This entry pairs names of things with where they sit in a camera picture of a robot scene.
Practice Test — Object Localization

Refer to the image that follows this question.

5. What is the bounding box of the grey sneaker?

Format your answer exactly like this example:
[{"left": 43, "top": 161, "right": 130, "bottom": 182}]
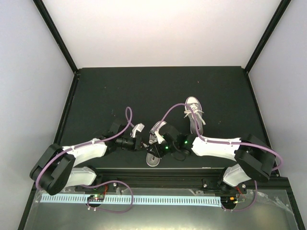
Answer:
[
  {"left": 184, "top": 96, "right": 206, "bottom": 135},
  {"left": 144, "top": 121, "right": 167, "bottom": 167}
]

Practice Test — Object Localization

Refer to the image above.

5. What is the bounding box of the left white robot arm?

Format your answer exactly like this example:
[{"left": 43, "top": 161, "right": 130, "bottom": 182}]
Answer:
[{"left": 29, "top": 120, "right": 144, "bottom": 196}]

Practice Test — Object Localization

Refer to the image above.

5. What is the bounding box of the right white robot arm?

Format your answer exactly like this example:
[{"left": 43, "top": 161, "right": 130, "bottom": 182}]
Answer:
[{"left": 147, "top": 122, "right": 276, "bottom": 194}]

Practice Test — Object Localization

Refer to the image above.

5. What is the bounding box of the left small circuit board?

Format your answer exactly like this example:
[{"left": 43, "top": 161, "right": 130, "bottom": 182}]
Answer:
[{"left": 87, "top": 194, "right": 105, "bottom": 202}]

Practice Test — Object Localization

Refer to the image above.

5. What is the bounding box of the small circuit board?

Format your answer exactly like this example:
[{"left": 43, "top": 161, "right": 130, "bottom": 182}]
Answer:
[
  {"left": 87, "top": 194, "right": 105, "bottom": 202},
  {"left": 226, "top": 196, "right": 238, "bottom": 203}
]

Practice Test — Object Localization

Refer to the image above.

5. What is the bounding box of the right small circuit board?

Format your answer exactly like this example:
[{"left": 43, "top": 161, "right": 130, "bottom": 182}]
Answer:
[{"left": 226, "top": 196, "right": 238, "bottom": 203}]

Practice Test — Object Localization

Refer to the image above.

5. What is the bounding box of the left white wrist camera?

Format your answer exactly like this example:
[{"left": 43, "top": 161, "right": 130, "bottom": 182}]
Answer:
[{"left": 130, "top": 123, "right": 145, "bottom": 138}]

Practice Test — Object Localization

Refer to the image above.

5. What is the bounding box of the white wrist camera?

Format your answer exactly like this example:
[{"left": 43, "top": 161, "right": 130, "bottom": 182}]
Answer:
[
  {"left": 149, "top": 126, "right": 165, "bottom": 144},
  {"left": 130, "top": 123, "right": 145, "bottom": 138}
]

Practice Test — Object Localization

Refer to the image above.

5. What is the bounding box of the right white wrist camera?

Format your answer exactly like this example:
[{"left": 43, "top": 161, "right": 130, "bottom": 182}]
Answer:
[{"left": 149, "top": 126, "right": 165, "bottom": 144}]

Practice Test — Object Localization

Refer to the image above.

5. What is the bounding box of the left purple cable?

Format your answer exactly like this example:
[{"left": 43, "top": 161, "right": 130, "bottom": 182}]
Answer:
[{"left": 35, "top": 106, "right": 134, "bottom": 213}]

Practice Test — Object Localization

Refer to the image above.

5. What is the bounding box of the purple cable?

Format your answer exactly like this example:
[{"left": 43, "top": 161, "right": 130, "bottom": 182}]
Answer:
[
  {"left": 35, "top": 106, "right": 134, "bottom": 213},
  {"left": 158, "top": 103, "right": 285, "bottom": 213}
]

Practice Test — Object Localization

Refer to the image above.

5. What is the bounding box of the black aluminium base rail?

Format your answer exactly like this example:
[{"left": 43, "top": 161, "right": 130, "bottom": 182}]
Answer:
[{"left": 74, "top": 167, "right": 248, "bottom": 194}]

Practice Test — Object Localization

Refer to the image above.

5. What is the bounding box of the white slotted cable duct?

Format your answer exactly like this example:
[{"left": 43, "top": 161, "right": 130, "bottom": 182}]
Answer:
[{"left": 40, "top": 194, "right": 222, "bottom": 207}]

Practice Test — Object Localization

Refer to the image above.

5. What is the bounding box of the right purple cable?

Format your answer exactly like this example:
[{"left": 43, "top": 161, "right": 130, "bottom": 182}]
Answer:
[{"left": 158, "top": 103, "right": 285, "bottom": 213}]

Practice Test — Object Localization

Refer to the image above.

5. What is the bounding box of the left black frame post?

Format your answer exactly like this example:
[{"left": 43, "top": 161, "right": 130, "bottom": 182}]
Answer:
[{"left": 33, "top": 0, "right": 78, "bottom": 74}]

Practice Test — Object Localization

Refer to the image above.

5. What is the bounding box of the black frame post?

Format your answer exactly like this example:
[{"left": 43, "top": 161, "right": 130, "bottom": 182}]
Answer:
[
  {"left": 244, "top": 0, "right": 291, "bottom": 73},
  {"left": 33, "top": 0, "right": 78, "bottom": 74}
]

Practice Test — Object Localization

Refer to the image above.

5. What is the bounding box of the right black frame post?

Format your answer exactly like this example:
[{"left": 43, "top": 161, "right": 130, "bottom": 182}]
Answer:
[{"left": 244, "top": 0, "right": 291, "bottom": 73}]

